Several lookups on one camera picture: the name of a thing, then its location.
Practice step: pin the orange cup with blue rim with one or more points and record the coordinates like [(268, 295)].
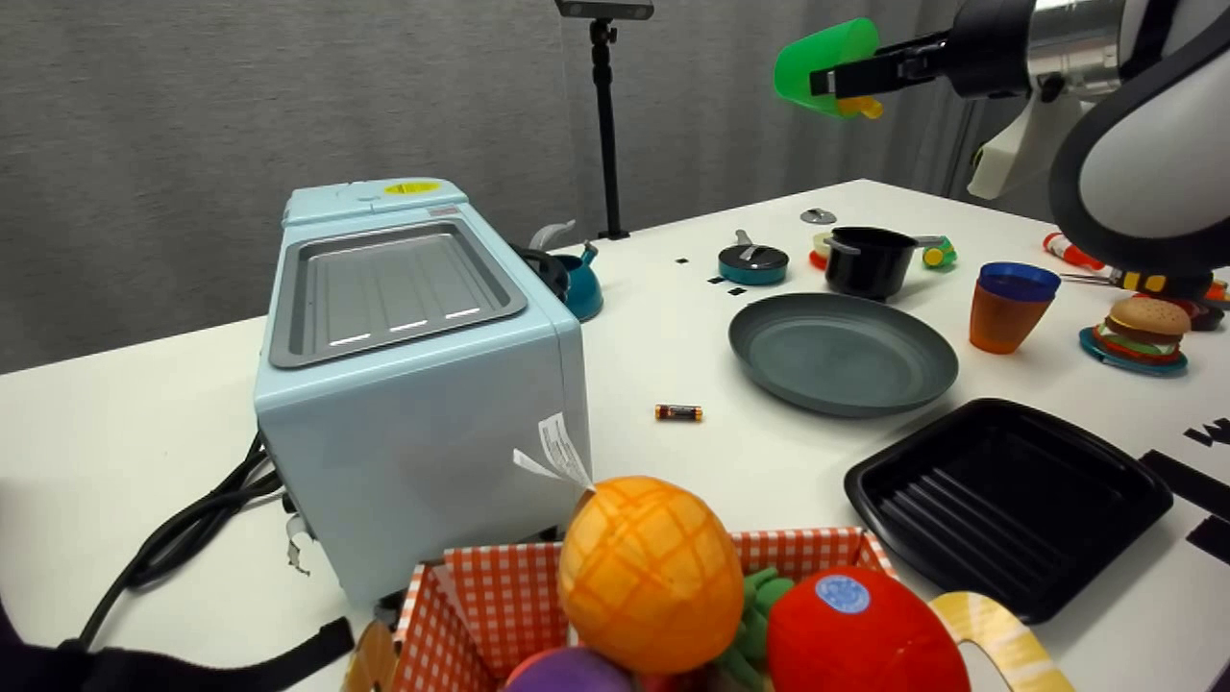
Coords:
[(1006, 319)]

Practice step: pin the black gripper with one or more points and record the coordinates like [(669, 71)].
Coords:
[(992, 47)]

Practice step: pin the black ribbed grill tray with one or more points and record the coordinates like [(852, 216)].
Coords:
[(1014, 501)]

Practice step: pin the small grey metal disc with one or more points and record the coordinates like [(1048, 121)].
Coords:
[(815, 216)]

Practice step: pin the orange plush fruit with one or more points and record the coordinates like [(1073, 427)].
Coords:
[(647, 577)]

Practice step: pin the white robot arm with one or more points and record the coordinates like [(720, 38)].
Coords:
[(1156, 157)]

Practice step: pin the purple plush fruit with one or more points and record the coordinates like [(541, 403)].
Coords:
[(564, 676)]

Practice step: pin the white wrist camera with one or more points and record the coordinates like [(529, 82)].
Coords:
[(1014, 149)]

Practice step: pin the black tape strip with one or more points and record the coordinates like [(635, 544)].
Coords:
[(1187, 484), (1211, 539)]

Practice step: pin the orange white toy bottle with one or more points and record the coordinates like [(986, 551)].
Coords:
[(1062, 253)]

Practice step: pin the green yellow toy corn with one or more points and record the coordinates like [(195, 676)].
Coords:
[(939, 255)]

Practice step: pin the yellow toy french fry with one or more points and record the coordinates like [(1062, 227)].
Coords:
[(863, 111)]

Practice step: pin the teal toy kettle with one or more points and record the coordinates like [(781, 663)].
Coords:
[(578, 290)]

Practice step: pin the small teal toy plate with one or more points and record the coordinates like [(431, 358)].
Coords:
[(1118, 358)]

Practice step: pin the small black tape piece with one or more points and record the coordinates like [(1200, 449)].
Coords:
[(734, 295)]

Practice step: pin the small toy frying pan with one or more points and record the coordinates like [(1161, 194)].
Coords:
[(754, 267)]

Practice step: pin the green plush leaf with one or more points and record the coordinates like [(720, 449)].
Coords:
[(759, 628)]

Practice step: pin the black camera tripod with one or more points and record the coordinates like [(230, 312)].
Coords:
[(605, 130)]

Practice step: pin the beige tape roll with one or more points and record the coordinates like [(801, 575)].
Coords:
[(1006, 640)]

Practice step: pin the grey green round plate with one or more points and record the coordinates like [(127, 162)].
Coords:
[(840, 353)]

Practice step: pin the red checkered box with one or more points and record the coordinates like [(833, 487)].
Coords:
[(474, 609)]

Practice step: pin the black bag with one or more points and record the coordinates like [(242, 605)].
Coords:
[(127, 671)]

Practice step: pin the light blue toaster oven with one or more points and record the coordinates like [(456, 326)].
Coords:
[(410, 436)]

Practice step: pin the black toy pot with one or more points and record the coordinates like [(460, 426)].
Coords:
[(863, 264)]

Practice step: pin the green plastic cup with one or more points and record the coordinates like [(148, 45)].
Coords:
[(801, 59)]

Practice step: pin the red plush fruit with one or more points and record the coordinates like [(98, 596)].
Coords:
[(857, 640)]

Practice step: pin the toy hamburger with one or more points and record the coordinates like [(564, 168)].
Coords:
[(1143, 326)]

